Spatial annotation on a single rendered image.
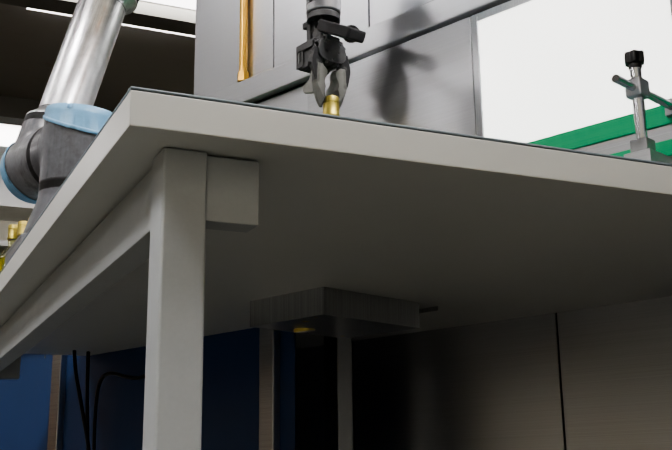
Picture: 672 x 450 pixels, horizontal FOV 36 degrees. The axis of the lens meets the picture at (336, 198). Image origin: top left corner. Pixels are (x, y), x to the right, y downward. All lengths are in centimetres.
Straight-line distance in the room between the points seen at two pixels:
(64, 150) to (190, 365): 80
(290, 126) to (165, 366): 23
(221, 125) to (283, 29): 167
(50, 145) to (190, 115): 79
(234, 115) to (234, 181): 7
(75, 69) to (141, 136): 96
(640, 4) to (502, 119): 33
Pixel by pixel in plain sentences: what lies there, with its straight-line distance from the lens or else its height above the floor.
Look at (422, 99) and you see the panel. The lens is 211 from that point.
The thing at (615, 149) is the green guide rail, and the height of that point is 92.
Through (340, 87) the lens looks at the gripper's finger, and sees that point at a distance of 214.
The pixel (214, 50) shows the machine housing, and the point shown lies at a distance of 274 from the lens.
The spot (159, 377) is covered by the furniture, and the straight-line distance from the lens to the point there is 86.
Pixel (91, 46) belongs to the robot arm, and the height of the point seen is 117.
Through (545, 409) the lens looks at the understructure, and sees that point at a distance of 187.
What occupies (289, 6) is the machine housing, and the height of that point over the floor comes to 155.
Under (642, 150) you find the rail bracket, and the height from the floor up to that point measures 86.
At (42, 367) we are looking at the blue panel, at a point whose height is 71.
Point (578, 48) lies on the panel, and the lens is 192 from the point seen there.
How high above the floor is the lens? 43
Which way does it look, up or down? 15 degrees up
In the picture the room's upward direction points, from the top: 1 degrees counter-clockwise
